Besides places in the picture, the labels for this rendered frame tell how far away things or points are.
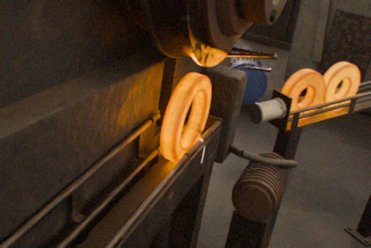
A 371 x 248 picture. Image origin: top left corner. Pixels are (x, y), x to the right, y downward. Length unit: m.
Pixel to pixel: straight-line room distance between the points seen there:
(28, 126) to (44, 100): 0.08
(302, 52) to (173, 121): 2.88
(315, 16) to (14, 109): 3.15
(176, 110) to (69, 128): 0.26
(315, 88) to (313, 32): 2.27
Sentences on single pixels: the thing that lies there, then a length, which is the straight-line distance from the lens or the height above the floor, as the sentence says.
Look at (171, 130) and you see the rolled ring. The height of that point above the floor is 0.76.
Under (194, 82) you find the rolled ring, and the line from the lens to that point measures 0.86.
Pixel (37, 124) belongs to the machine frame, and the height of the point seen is 0.87.
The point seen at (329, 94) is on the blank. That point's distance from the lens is 1.42.
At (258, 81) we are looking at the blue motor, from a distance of 2.99.
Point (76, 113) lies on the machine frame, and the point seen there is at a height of 0.85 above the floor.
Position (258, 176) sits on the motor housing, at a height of 0.53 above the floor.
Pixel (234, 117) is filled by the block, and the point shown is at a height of 0.70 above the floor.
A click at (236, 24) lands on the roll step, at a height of 0.98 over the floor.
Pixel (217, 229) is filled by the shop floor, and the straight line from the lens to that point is 1.88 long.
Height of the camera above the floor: 1.12
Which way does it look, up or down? 25 degrees down
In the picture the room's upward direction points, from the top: 10 degrees clockwise
